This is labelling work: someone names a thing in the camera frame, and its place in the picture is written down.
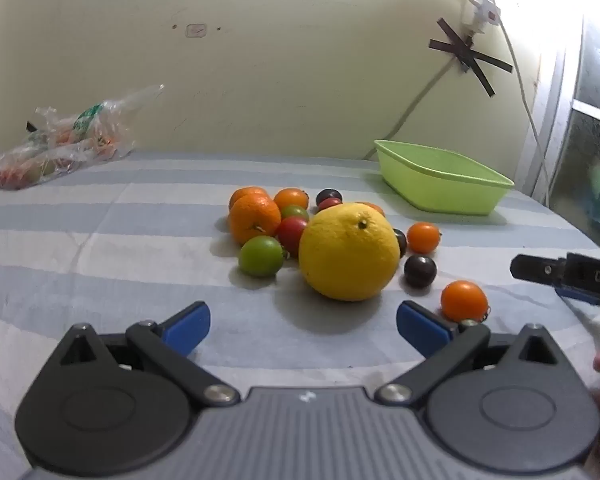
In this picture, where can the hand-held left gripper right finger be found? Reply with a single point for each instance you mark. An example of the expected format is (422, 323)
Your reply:
(420, 325)

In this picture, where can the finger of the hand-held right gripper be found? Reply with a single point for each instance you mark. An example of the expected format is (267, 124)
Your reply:
(537, 269)

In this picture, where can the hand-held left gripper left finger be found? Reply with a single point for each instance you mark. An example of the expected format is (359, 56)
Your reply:
(187, 325)

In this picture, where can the small orange tomato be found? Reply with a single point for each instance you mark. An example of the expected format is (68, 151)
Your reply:
(463, 301)
(423, 237)

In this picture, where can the dark purple tomato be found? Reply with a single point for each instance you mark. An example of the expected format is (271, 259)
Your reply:
(420, 271)
(328, 194)
(401, 241)

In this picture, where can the green lime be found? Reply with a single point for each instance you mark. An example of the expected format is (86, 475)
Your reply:
(261, 256)

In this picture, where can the large yellow grapefruit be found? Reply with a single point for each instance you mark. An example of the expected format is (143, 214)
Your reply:
(349, 251)

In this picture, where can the light green plastic basket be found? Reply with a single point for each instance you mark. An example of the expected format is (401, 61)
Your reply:
(445, 195)

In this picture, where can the green and red tomato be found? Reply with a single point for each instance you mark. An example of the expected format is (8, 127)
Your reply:
(295, 212)

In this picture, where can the frosted patterned window glass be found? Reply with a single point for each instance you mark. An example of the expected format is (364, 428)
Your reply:
(587, 160)

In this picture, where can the clear plastic bag of produce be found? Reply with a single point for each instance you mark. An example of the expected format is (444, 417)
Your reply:
(55, 150)

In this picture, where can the black tape cross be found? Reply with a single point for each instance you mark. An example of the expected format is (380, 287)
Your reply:
(467, 52)

